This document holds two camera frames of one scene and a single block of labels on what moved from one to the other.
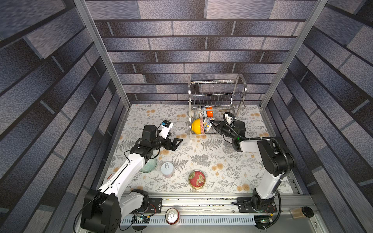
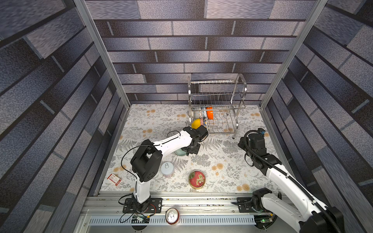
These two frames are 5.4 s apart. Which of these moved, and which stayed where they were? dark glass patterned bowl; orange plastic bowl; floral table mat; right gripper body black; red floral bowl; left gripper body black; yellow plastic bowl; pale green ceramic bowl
Moved: pale green ceramic bowl; right gripper body black; left gripper body black
Stayed: red floral bowl; floral table mat; dark glass patterned bowl; yellow plastic bowl; orange plastic bowl
